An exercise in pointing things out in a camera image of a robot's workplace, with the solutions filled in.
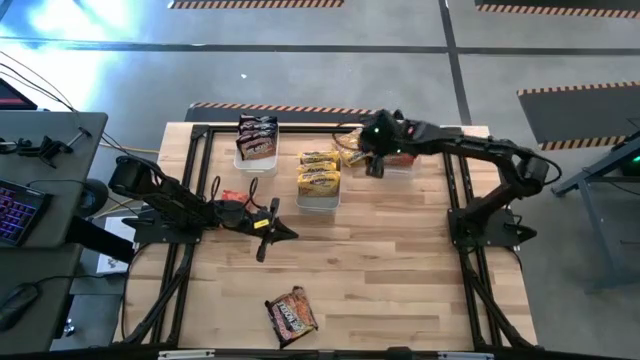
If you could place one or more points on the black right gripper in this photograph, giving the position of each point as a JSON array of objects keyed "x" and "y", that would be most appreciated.
[{"x": 380, "y": 140}]

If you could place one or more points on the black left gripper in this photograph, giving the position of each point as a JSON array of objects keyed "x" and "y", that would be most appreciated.
[{"x": 240, "y": 215}]

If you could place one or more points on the grey plastic bin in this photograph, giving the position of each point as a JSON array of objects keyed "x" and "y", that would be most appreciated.
[{"x": 317, "y": 204}]

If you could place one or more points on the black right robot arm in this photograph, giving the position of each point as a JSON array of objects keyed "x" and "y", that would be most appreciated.
[{"x": 480, "y": 147}]

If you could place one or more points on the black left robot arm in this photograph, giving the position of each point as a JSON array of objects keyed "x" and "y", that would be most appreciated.
[{"x": 170, "y": 200}]

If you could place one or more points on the clear plastic bin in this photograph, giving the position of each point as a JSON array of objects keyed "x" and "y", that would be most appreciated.
[{"x": 400, "y": 171}]

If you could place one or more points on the white plastic bin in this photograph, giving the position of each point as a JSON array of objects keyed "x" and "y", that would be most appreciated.
[{"x": 256, "y": 167}]

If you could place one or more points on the black hazard-striped floor mat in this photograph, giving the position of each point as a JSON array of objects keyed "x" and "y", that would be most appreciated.
[
  {"x": 280, "y": 116},
  {"x": 550, "y": 5},
  {"x": 250, "y": 4},
  {"x": 575, "y": 117}
]

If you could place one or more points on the white printed paper sheet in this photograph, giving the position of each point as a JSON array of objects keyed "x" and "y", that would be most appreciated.
[{"x": 112, "y": 262}]

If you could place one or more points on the black flat bar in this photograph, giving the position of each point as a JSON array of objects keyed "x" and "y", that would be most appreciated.
[{"x": 100, "y": 240}]

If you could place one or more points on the round black object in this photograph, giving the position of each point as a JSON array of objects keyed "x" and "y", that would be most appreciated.
[{"x": 92, "y": 197}]

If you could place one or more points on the grey side desk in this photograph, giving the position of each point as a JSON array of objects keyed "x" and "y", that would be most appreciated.
[{"x": 60, "y": 165}]

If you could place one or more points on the black caster wheel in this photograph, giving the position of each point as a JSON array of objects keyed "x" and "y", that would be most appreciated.
[{"x": 69, "y": 328}]

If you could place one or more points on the grey-blue metal cart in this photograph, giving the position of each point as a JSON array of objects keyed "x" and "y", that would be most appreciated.
[{"x": 612, "y": 210}]

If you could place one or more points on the black device with green light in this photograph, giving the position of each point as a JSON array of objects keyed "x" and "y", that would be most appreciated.
[{"x": 634, "y": 161}]

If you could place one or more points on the backlit black keyboard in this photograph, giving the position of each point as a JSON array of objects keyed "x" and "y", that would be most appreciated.
[{"x": 20, "y": 212}]

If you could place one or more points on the black computer mouse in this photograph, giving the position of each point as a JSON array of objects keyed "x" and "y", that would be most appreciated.
[{"x": 17, "y": 305}]

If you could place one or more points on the small black device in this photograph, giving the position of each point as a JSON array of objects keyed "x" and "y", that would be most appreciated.
[{"x": 20, "y": 146}]

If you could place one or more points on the dark monitor screen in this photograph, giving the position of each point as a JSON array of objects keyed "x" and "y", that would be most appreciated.
[{"x": 12, "y": 100}]

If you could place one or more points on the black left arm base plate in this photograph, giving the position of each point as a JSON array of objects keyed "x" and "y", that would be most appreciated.
[{"x": 150, "y": 235}]

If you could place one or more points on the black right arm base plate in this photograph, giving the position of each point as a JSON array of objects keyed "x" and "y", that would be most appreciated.
[{"x": 500, "y": 227}]

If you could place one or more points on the black clamp mount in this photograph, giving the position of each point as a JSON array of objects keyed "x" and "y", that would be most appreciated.
[{"x": 50, "y": 149}]

